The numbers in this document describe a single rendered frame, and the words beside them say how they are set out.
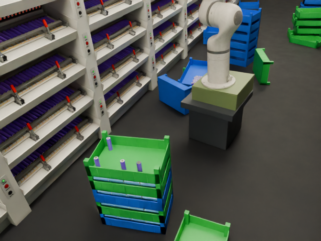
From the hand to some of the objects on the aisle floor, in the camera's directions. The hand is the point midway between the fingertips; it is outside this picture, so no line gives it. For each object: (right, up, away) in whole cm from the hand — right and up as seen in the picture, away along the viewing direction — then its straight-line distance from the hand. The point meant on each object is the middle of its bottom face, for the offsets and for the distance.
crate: (+29, -150, +39) cm, 158 cm away
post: (-30, -102, +116) cm, 157 cm away
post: (+31, -27, +216) cm, 220 cm away
